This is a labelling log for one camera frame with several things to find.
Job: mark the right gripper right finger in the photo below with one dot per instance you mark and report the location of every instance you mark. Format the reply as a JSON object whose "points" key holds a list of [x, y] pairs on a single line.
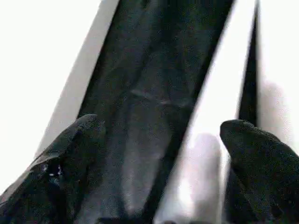
{"points": [[264, 172]]}

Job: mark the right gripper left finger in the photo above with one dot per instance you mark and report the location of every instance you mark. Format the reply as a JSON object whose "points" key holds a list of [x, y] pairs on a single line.
{"points": [[58, 182]]}

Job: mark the black plastic mat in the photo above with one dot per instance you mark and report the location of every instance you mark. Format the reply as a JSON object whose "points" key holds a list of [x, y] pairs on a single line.
{"points": [[151, 70]]}

